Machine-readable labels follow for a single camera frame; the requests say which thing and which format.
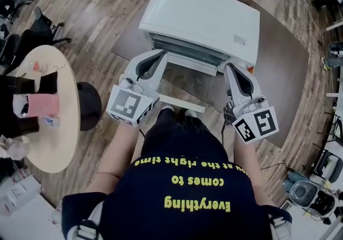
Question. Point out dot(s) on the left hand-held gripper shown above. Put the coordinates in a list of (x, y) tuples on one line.
[(124, 102)]

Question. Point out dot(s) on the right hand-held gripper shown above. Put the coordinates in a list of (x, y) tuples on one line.
[(264, 123)]

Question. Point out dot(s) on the white glass oven door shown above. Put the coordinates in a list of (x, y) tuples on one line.
[(182, 103)]

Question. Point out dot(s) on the white oven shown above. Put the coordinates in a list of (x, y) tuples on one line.
[(198, 14)]

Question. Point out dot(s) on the person's right forearm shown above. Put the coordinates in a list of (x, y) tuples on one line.
[(249, 164)]

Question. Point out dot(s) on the person's left forearm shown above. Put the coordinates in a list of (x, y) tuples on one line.
[(118, 153)]

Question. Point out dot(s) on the dark wooden table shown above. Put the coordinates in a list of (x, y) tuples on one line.
[(281, 73)]

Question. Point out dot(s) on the person's left white shoe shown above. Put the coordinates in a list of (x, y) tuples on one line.
[(168, 108)]

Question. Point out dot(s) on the person's white shoe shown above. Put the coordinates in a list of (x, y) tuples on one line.
[(190, 113), (168, 108)]

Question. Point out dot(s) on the person's right white shoe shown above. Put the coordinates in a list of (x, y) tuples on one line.
[(190, 113)]

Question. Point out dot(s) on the person's black trousers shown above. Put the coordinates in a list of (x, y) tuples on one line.
[(185, 139)]

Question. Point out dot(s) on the small black pouch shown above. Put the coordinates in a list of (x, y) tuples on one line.
[(48, 83)]

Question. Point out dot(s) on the blue label plastic bottle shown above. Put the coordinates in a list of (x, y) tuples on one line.
[(51, 121)]

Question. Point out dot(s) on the pink paper bag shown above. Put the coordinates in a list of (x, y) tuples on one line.
[(44, 105)]

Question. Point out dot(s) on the red label plastic bottle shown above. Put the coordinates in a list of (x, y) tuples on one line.
[(38, 66)]

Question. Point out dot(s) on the black office chair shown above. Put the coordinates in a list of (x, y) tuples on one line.
[(44, 27), (16, 48), (10, 3)]

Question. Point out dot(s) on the round beige table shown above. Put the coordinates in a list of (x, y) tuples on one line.
[(56, 142)]

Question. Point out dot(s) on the white grey round appliance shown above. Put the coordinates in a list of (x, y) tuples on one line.
[(304, 193)]

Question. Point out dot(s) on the person's black printed shirt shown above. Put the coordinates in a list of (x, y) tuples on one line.
[(187, 206)]

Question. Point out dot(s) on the large black bag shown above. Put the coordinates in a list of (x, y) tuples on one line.
[(10, 105)]

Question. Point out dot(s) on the crumpled beige plastic bag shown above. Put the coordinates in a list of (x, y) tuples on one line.
[(13, 148)]

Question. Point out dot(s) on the white cardboard box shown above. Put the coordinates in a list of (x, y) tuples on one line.
[(18, 193)]

